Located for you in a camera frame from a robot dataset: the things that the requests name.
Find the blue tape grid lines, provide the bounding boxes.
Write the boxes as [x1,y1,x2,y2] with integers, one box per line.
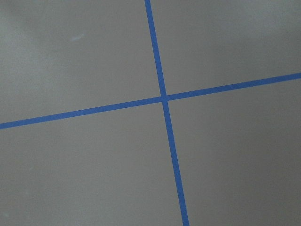
[0,0,301,226]

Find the brown paper table cover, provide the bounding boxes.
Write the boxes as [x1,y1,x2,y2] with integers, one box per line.
[0,0,301,226]

